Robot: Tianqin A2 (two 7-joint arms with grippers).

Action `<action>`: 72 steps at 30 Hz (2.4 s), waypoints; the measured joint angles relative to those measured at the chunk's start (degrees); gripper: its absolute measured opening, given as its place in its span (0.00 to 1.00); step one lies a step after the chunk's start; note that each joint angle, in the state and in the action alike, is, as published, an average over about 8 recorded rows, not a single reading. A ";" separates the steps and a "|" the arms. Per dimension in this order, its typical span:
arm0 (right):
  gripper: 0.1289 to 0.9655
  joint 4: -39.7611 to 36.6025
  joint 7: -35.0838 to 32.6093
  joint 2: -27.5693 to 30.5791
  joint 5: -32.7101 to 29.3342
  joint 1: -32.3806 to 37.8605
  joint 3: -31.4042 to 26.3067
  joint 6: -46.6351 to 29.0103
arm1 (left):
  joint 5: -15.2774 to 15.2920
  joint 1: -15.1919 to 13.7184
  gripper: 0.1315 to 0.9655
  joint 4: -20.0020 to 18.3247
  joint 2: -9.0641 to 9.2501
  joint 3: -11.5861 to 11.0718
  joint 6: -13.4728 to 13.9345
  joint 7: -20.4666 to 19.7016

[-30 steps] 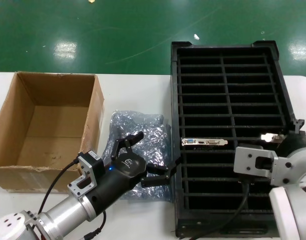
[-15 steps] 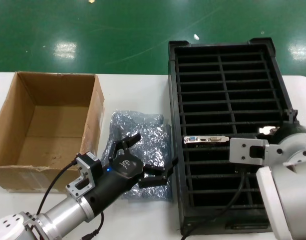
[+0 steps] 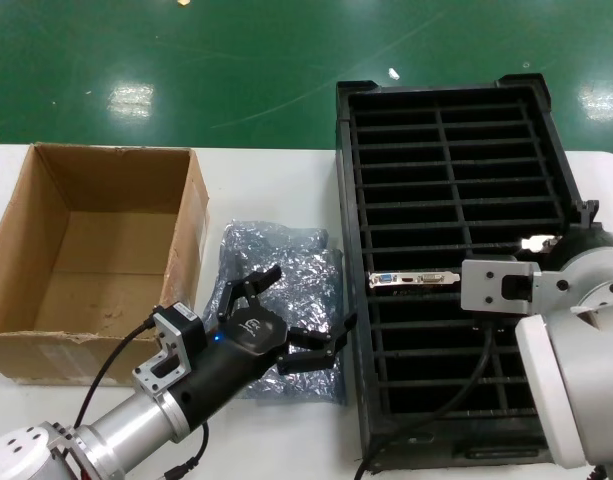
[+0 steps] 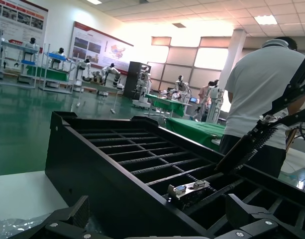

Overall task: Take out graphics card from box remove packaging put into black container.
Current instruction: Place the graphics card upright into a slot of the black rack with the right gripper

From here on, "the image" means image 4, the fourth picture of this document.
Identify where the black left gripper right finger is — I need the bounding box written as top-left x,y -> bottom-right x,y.
215,193 -> 305,239

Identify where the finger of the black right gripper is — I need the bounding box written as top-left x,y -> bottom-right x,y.
260,107 -> 305,126
263,51 -> 305,119

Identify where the black cabinet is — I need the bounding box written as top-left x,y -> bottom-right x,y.
124,61 -> 150,99

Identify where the small green cloth table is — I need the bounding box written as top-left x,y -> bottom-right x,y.
144,93 -> 193,118

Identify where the crinkled silver antistatic bag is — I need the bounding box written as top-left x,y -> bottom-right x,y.
0,216 -> 52,239

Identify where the photo strip wall poster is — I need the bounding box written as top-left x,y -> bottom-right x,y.
0,0 -> 49,47

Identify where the large green cloth table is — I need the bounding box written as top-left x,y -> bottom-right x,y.
166,117 -> 226,150

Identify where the black slotted container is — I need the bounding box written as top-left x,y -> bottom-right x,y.
44,111 -> 305,239

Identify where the person in pink top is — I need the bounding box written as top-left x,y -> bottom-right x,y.
199,80 -> 219,120

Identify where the person in white shirt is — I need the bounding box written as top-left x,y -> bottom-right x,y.
219,36 -> 305,179

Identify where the white humanoid robot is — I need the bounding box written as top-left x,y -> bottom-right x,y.
205,79 -> 225,122
101,63 -> 124,89
132,64 -> 153,109
168,74 -> 193,103
76,58 -> 92,87

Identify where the white frame workstation rack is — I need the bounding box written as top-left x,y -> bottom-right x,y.
39,43 -> 76,94
0,39 -> 41,89

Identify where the map wall poster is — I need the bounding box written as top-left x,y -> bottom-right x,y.
70,21 -> 134,75

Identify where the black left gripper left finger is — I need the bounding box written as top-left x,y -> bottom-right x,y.
7,195 -> 101,239

